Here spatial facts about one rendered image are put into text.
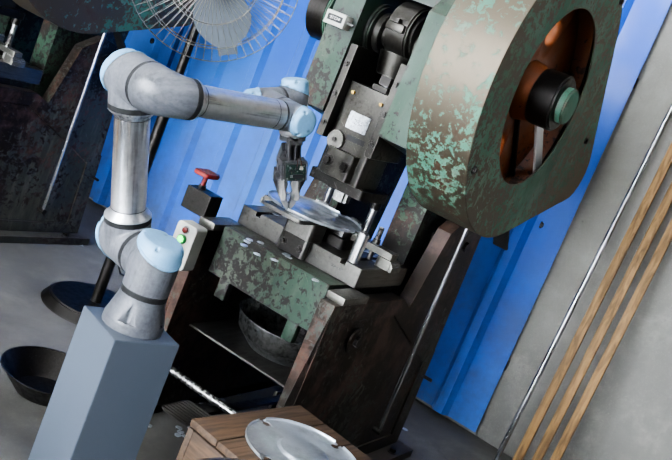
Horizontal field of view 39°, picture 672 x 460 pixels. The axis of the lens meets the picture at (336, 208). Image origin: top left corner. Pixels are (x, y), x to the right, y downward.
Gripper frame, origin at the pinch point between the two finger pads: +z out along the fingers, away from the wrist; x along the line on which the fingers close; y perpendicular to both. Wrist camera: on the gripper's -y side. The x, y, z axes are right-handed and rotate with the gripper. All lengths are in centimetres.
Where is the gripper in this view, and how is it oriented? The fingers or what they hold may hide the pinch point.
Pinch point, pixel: (287, 204)
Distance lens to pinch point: 261.8
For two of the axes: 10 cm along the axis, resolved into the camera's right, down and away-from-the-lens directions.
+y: 2.4, 2.8, -9.3
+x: 9.7, -0.1, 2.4
